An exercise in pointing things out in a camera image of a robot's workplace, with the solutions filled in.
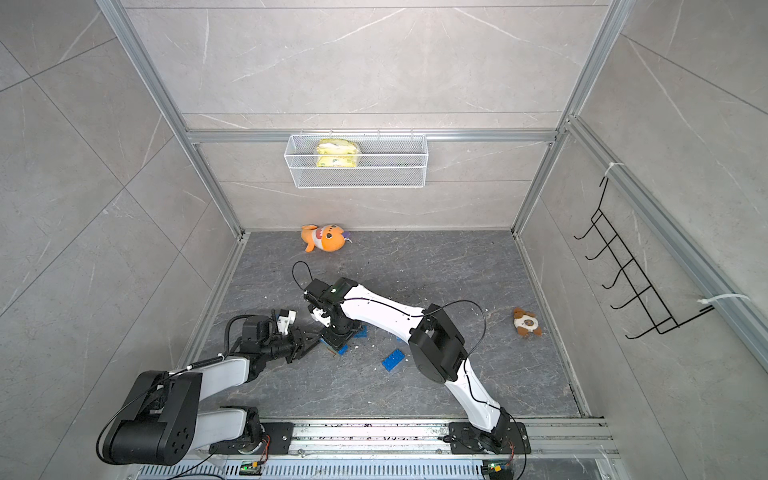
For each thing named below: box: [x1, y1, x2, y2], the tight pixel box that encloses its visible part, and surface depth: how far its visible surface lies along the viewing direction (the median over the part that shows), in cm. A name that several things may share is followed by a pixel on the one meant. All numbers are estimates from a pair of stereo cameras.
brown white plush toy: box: [513, 307, 543, 337], surface depth 92 cm
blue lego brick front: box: [381, 348, 405, 372], surface depth 87 cm
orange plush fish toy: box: [300, 224, 353, 253], surface depth 110 cm
